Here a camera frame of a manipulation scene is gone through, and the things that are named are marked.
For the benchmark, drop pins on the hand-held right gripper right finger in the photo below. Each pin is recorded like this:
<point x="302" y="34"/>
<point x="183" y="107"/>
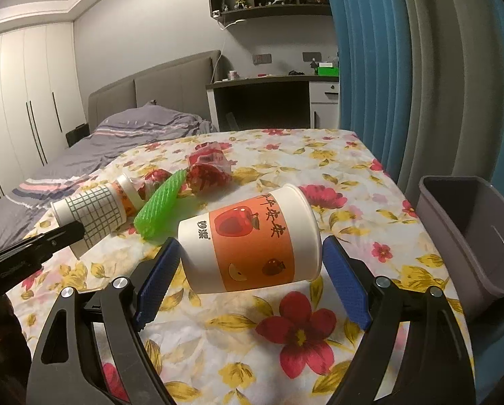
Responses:
<point x="349" y="287"/>

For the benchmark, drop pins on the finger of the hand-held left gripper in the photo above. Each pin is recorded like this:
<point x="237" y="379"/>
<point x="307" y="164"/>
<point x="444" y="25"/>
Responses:
<point x="54" y="238"/>

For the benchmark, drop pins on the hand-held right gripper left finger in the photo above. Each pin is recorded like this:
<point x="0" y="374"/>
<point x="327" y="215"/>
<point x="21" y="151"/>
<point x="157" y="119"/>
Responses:
<point x="157" y="287"/>

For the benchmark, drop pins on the green grid paper cup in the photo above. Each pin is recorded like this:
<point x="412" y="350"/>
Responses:
<point x="96" y="211"/>

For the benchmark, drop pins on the large apple print paper cup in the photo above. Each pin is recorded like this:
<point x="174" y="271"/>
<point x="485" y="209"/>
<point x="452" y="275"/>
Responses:
<point x="252" y="244"/>

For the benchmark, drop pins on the grey plastic bin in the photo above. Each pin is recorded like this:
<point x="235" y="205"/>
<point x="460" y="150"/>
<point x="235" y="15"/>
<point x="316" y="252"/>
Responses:
<point x="488" y="261"/>

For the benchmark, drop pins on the green foam net sleeve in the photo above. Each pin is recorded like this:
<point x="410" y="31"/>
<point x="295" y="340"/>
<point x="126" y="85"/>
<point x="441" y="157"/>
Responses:
<point x="159" y="206"/>

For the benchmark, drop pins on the orange print paper cup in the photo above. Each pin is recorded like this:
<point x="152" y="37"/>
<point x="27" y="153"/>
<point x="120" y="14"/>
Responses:
<point x="127" y="196"/>

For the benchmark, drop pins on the floral tablecloth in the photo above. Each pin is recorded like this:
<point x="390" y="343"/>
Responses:
<point x="243" y="346"/>

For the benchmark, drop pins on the black nightstand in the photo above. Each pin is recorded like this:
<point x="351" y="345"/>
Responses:
<point x="77" y="134"/>

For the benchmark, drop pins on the grey striped blanket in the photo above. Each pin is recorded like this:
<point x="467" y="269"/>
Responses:
<point x="108" y="143"/>

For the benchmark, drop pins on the red clear plastic bag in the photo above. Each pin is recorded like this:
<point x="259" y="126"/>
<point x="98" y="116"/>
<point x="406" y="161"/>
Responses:
<point x="207" y="173"/>

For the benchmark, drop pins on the white wardrobe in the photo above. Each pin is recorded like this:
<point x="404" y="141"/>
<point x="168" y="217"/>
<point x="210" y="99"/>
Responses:
<point x="24" y="93"/>

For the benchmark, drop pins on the white drawer cabinet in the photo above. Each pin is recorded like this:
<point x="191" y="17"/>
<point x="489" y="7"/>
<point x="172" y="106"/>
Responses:
<point x="323" y="109"/>

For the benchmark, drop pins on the grey padded headboard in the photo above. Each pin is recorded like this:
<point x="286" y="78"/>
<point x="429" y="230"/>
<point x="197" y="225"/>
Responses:
<point x="167" y="80"/>

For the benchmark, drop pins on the green box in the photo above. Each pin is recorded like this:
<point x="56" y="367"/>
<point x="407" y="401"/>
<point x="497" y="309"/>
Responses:
<point x="328" y="71"/>

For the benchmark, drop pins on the blue and grey curtain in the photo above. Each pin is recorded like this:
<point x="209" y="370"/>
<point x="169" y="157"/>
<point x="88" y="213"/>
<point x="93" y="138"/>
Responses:
<point x="404" y="71"/>

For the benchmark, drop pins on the dark top desk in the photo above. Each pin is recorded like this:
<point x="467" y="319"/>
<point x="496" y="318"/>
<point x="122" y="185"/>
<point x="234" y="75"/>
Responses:
<point x="260" y="81"/>

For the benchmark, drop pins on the grey wall socket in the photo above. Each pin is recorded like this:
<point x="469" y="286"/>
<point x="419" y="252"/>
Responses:
<point x="261" y="58"/>

